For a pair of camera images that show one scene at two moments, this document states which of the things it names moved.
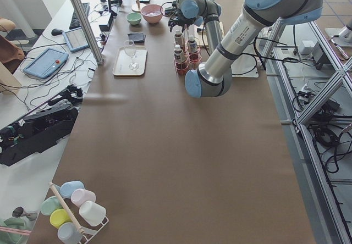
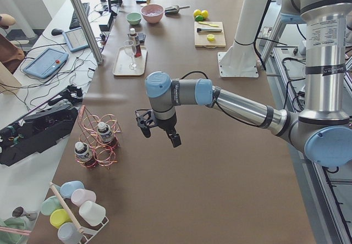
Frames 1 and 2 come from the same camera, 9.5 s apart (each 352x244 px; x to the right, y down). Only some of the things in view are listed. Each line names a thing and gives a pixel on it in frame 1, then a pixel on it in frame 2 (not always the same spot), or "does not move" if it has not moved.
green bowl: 134,18 does not move
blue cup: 67,188 does not move
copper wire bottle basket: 194,57 → 97,138
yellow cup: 58,217 does not move
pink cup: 80,195 does not move
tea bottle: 179,38 → 136,42
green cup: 50,205 does not move
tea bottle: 181,64 → 83,155
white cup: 92,213 does not move
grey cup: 69,233 does not move
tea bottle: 192,49 → 106,135
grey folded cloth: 138,38 does not move
